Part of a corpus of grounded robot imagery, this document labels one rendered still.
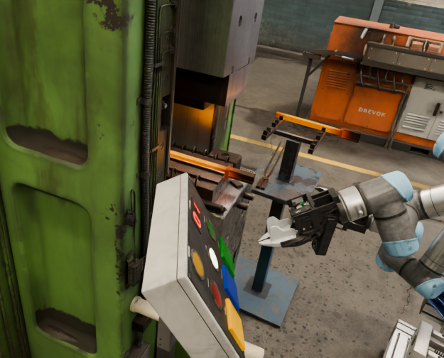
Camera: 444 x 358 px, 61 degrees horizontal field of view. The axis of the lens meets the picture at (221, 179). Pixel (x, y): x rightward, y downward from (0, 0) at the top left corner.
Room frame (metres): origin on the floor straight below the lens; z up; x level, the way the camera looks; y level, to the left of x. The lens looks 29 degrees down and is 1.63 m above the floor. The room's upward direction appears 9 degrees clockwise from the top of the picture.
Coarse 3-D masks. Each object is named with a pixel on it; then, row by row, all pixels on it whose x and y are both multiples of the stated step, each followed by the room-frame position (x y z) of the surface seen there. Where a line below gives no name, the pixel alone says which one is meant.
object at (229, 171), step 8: (176, 152) 1.26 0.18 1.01; (184, 160) 1.22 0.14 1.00; (192, 160) 1.21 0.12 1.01; (200, 160) 1.22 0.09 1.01; (216, 168) 1.19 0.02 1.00; (224, 168) 1.19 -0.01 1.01; (232, 168) 1.19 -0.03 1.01; (224, 176) 1.17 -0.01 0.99; (232, 176) 1.17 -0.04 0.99; (240, 176) 1.17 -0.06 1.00; (248, 176) 1.15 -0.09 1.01
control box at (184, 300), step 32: (160, 192) 0.72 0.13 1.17; (192, 192) 0.72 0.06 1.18; (160, 224) 0.60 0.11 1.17; (192, 224) 0.60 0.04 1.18; (160, 256) 0.50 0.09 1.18; (192, 256) 0.50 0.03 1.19; (160, 288) 0.43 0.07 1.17; (192, 288) 0.44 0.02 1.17; (192, 320) 0.44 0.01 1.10; (224, 320) 0.49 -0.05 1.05; (192, 352) 0.44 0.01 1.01; (224, 352) 0.45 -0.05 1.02
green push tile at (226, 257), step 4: (220, 240) 0.74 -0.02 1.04; (220, 244) 0.73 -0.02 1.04; (224, 244) 0.75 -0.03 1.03; (220, 248) 0.71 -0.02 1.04; (224, 248) 0.73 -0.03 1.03; (220, 252) 0.70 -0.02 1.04; (224, 252) 0.71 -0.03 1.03; (228, 252) 0.74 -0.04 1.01; (224, 256) 0.69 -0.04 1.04; (228, 256) 0.72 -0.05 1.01; (224, 260) 0.68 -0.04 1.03; (228, 260) 0.70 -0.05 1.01; (232, 260) 0.75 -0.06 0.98; (228, 264) 0.69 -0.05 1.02; (232, 264) 0.72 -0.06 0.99; (228, 268) 0.69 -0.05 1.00; (232, 268) 0.70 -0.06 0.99; (232, 272) 0.69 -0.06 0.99; (232, 276) 0.69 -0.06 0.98
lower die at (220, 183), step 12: (204, 156) 1.29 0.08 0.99; (180, 168) 1.17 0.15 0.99; (192, 168) 1.18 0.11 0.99; (204, 168) 1.19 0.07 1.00; (192, 180) 1.12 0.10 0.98; (204, 180) 1.13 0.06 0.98; (216, 180) 1.12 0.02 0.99; (228, 180) 1.23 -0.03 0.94; (204, 192) 1.08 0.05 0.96; (216, 192) 1.11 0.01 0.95
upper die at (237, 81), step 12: (180, 72) 1.11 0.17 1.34; (192, 72) 1.10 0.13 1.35; (240, 72) 1.17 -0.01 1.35; (180, 84) 1.11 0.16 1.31; (192, 84) 1.10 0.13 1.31; (204, 84) 1.09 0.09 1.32; (216, 84) 1.08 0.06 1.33; (228, 84) 1.07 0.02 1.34; (240, 84) 1.19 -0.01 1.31; (192, 96) 1.10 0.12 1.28; (204, 96) 1.09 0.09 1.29; (216, 96) 1.08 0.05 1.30; (228, 96) 1.09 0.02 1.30
